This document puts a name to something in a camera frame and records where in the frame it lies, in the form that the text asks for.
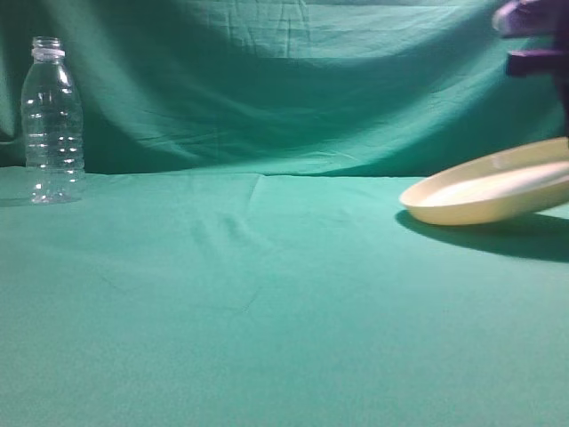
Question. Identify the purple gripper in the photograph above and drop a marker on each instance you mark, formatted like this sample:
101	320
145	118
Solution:
528	19

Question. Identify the cream plastic plate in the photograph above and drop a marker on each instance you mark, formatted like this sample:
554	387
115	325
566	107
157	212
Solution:
505	184

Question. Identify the green cloth backdrop and tablecloth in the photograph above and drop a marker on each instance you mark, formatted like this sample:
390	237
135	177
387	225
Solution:
238	255

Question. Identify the clear plastic bottle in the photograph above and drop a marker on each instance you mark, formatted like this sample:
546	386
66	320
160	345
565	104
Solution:
52	123

